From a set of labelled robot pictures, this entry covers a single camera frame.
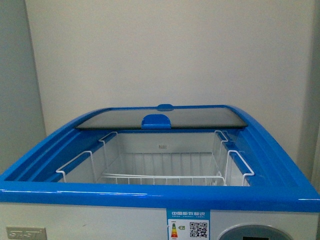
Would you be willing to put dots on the blue energy label sticker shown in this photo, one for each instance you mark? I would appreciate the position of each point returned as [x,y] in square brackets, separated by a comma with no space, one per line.
[188,224]

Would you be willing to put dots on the white wire freezer basket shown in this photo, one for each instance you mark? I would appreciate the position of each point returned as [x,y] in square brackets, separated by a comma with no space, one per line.
[176,159]

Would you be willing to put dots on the silver brand nameplate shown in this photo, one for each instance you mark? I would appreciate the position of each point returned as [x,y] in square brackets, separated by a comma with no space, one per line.
[26,233]

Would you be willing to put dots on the grey oval control panel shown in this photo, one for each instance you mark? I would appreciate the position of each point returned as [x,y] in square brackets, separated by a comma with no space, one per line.
[254,232]

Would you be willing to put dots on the white chest freezer blue rim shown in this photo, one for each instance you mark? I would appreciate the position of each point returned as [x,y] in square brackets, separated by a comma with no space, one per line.
[31,194]

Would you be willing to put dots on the sliding glass lid blue handle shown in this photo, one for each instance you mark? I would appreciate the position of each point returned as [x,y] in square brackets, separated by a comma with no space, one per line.
[165,117]

